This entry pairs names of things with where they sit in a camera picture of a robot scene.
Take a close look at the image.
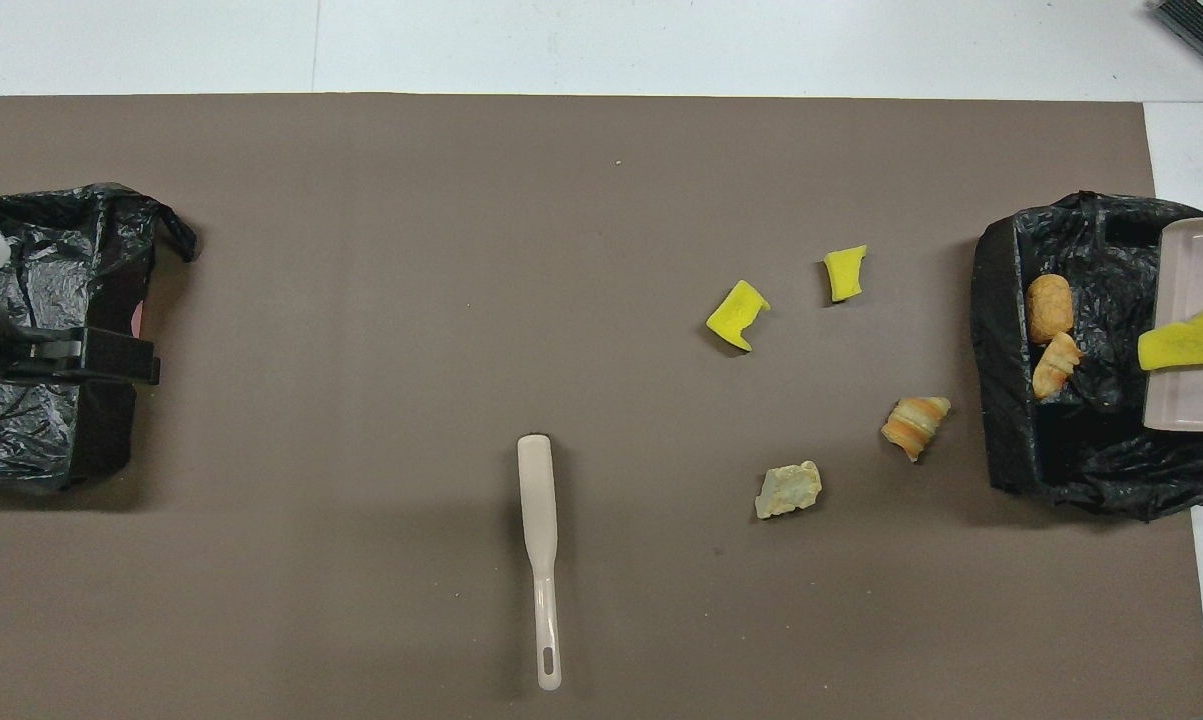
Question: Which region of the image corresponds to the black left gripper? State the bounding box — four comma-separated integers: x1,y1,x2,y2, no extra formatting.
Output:
0,300,162,391

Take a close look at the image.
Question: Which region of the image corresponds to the beige brush with black bristles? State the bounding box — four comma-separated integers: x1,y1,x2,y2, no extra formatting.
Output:
517,434,564,692

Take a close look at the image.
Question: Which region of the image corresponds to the brown bread roll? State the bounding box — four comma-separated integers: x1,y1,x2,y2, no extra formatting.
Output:
1024,274,1075,344

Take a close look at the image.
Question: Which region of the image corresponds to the pale crusty bread piece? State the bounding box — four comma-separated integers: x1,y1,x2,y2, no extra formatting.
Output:
1032,331,1084,400

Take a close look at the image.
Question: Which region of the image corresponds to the yellow and green sponge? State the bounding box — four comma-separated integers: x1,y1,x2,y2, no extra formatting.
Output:
1137,308,1203,372

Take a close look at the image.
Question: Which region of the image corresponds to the beige plastic dustpan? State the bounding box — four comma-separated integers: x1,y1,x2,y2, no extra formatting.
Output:
1141,215,1203,433

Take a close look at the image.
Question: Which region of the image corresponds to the bin with black bag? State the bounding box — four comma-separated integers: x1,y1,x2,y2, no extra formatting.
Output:
969,192,1203,523
0,183,199,493

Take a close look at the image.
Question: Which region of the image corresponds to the brown table mat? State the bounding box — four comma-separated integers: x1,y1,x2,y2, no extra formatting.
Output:
0,93,1203,720

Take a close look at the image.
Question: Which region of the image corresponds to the curved yellow sponge piece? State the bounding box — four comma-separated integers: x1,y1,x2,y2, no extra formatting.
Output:
705,280,772,352

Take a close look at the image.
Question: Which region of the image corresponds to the pale yellow bread chunk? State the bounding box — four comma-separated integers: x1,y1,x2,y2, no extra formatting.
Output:
755,460,823,520

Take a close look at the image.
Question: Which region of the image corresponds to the flat yellow sponge piece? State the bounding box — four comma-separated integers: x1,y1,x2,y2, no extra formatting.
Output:
824,245,868,303

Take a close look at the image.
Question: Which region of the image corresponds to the orange striped croissant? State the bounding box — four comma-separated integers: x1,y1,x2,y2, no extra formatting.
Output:
881,396,952,462

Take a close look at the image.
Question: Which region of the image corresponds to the dark ribbed device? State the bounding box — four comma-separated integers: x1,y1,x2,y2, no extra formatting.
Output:
1149,0,1203,86

